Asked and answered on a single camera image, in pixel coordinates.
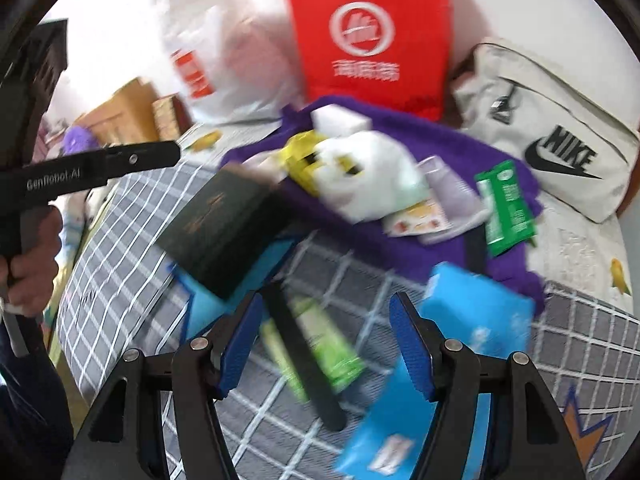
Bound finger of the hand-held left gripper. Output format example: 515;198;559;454
102;141;181;181

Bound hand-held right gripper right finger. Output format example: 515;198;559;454
389;292;586;480

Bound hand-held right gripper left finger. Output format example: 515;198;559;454
60;292;266;480

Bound black bar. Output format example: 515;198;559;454
262;282;348;432

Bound blue tissue box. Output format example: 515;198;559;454
337;262;533;480

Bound light green packet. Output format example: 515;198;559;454
260;297;366;403

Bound orange print sachet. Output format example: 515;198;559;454
384;200;451;238

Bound yellow crinkly packet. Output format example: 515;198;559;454
281;130;328;196

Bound person's left hand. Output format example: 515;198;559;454
0;205;62;313

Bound printed brown box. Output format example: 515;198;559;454
152;95;195;142

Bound plain cardboard box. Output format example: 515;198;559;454
75;77;166;148

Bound purple background object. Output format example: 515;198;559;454
64;127;98;157

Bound grey plaid blanket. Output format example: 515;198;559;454
52;160;640;480

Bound dark green box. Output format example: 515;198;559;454
155;167;296;301

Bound white plastic shopping bag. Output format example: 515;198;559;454
152;0;306;126

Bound lavender tube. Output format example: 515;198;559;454
417;155;493;246

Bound green sachet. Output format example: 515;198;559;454
474;160;537;257

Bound white sponge block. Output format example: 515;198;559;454
310;104;371;137

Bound purple towel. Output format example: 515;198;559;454
220;95;546;316

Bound person's dark trousers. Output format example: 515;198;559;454
0;310;76;480

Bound red paper bag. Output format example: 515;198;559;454
279;0;451;121

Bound grey waist bag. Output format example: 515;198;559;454
450;40;640;223

